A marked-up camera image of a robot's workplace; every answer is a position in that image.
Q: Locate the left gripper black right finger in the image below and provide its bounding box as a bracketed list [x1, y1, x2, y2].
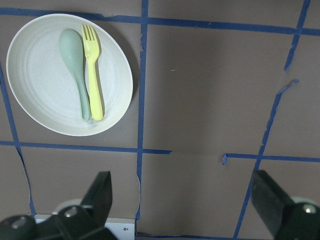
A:
[251, 170, 320, 240]

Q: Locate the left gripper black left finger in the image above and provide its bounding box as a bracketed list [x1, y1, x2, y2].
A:
[53, 171, 113, 232]

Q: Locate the white round plate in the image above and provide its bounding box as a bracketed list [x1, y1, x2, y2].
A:
[6, 13, 133, 137]

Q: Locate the yellow plastic fork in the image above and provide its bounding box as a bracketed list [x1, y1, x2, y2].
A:
[81, 24, 104, 121]

